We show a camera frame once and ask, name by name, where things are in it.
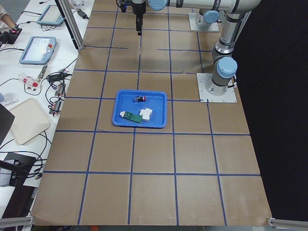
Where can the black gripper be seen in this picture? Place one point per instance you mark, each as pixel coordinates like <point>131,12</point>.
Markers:
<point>138,10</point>

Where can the red emergency stop button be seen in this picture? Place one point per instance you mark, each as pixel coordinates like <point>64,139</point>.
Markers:
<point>139,99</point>

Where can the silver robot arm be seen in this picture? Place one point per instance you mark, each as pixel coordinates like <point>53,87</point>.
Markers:
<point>206,21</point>
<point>232,13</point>

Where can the clear box with red button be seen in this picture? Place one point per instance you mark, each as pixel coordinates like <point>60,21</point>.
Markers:
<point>30,83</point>

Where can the black power adapter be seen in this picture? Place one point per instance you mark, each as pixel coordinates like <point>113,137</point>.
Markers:
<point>82,14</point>

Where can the blue plastic tray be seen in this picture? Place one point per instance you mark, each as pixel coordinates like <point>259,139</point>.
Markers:
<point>155,100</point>

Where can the white circuit breaker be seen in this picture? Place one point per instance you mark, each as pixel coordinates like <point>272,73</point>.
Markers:
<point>146,114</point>

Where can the far blue teach pendant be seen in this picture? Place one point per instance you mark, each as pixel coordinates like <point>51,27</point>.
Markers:
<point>51,16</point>

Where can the blue teach pendant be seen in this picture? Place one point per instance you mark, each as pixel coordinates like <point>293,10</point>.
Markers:
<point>51,16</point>
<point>39,50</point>

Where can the near blue teach pendant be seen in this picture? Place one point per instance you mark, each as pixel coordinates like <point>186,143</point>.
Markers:
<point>39,50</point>

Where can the beige plastic tray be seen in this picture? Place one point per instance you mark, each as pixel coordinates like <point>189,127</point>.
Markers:
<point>30,120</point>

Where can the aluminium frame post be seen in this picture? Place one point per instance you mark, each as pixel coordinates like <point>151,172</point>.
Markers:
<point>69,20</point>

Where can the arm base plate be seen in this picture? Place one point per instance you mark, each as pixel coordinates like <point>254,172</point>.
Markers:
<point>211,93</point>
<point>198,24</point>

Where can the green and white switch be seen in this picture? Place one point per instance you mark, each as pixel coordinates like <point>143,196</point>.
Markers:
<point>131,117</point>

